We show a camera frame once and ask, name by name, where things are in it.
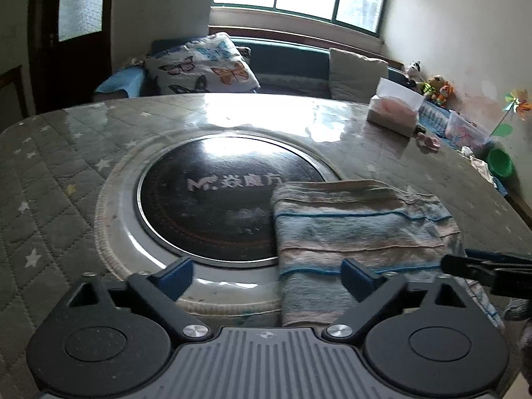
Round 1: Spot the blue seat cushion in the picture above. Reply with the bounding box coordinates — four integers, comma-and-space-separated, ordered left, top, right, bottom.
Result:
95, 66, 146, 98

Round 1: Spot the clear plastic storage box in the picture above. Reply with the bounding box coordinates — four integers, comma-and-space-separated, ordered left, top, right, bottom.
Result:
445, 110, 490, 151

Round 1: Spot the pink small table item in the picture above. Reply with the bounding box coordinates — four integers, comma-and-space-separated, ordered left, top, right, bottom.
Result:
416, 132, 441, 152

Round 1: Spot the white tissue box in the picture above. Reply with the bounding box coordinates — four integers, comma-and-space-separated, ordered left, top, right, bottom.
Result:
366, 77, 425, 138

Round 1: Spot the butterfly print cushion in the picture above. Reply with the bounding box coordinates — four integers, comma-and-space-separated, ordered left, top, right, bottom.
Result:
144, 33, 260, 95

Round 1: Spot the colourful paper pinwheel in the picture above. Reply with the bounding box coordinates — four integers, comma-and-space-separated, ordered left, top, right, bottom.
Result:
491, 88, 531, 138

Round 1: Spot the orange plush toy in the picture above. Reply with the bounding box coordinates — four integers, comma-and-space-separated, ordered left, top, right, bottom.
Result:
420, 75, 454, 108

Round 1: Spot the black white plush toy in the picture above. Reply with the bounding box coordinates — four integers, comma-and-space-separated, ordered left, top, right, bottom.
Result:
405, 61, 422, 88

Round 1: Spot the beige plain cushion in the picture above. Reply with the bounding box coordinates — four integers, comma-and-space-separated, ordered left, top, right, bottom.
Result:
328, 48, 389, 104

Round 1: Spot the dark green sofa bench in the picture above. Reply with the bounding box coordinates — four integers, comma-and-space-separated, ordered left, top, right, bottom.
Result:
94, 36, 413, 101

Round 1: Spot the dark wooden glass door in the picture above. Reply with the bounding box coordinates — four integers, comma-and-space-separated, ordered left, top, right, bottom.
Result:
27, 0, 112, 114

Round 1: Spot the blue striped knit garment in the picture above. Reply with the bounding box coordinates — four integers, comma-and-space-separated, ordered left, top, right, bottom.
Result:
269, 178, 506, 330

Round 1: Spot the green plastic bowl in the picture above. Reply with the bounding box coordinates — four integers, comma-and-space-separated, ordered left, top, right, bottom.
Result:
486, 147, 514, 179

